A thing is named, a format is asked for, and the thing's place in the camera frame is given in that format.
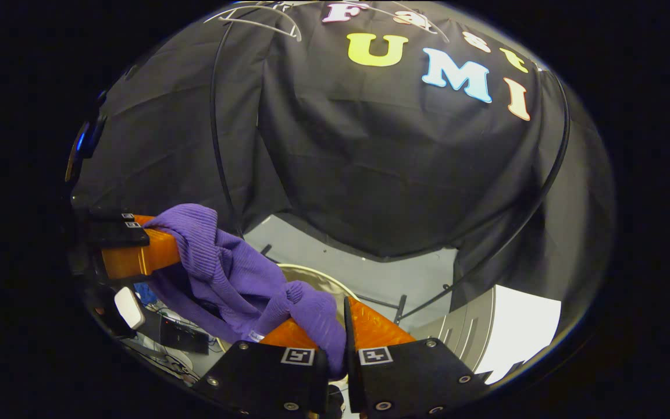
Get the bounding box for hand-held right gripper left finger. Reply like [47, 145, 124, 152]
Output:
[191, 317, 331, 419]

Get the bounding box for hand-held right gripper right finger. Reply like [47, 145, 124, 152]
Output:
[343, 296, 491, 418]

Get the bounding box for beige laundry hamper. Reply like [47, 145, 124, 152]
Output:
[216, 263, 362, 353]

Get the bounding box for purple corduroy jacket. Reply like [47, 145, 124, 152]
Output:
[143, 203, 348, 379]

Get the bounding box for black metal clothes rack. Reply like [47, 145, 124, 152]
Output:
[210, 3, 571, 325]

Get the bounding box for small blue object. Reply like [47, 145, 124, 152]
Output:
[134, 282, 161, 306]

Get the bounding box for dark device with blue light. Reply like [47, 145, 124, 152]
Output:
[65, 90, 108, 182]

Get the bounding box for black box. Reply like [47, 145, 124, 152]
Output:
[159, 317, 211, 356]

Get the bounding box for black backdrop cloth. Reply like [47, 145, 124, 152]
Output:
[70, 0, 615, 303]

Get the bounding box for white floor cables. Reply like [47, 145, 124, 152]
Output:
[126, 300, 222, 385]

